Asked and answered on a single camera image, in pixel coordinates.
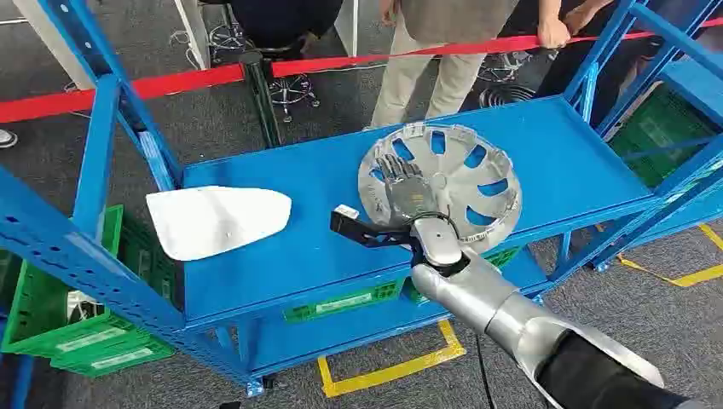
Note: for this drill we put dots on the person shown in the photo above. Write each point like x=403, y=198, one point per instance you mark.
x=452, y=73
x=282, y=22
x=582, y=62

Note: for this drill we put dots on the white table leg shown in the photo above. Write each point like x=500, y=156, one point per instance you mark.
x=53, y=42
x=195, y=34
x=346, y=28

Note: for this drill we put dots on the black barrier post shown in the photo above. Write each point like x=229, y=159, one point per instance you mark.
x=262, y=96

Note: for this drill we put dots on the white plastic cover part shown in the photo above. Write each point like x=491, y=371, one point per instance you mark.
x=217, y=220

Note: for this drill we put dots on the blue metal shelf rack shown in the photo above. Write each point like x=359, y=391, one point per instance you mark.
x=316, y=186
x=692, y=79

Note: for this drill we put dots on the yellow floor tape mark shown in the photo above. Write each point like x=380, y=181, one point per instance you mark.
x=390, y=372
x=692, y=276

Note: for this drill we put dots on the silver wheel hubcap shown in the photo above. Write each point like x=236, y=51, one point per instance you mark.
x=457, y=164

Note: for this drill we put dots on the red barrier tape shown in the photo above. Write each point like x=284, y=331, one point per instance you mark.
x=186, y=79

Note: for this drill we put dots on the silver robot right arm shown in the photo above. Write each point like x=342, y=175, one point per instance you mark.
x=508, y=307

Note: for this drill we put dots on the white shoe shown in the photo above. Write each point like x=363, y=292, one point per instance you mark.
x=7, y=139

